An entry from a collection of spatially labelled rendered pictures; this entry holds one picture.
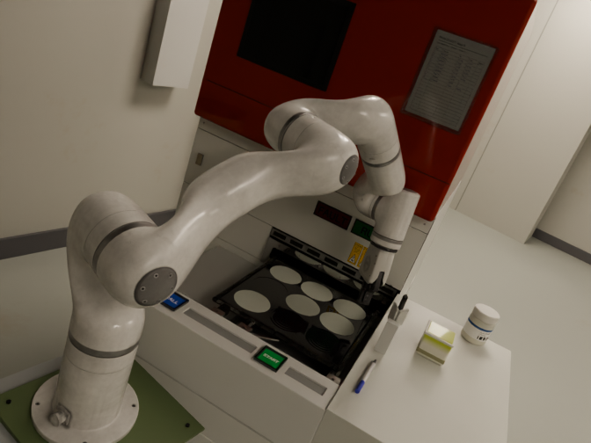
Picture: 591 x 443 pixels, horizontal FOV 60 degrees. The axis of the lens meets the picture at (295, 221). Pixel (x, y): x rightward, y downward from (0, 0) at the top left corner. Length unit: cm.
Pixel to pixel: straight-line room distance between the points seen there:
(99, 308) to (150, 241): 18
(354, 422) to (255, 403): 21
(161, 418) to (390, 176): 70
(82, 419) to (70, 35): 203
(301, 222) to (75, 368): 88
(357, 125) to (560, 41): 569
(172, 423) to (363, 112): 71
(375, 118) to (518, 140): 562
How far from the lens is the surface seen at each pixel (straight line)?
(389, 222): 133
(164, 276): 78
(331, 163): 89
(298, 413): 108
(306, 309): 143
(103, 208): 86
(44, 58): 270
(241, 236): 172
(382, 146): 108
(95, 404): 101
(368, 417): 107
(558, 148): 655
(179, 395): 122
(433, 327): 134
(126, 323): 90
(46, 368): 119
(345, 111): 102
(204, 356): 112
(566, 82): 657
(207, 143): 172
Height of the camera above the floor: 162
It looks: 22 degrees down
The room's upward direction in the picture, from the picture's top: 20 degrees clockwise
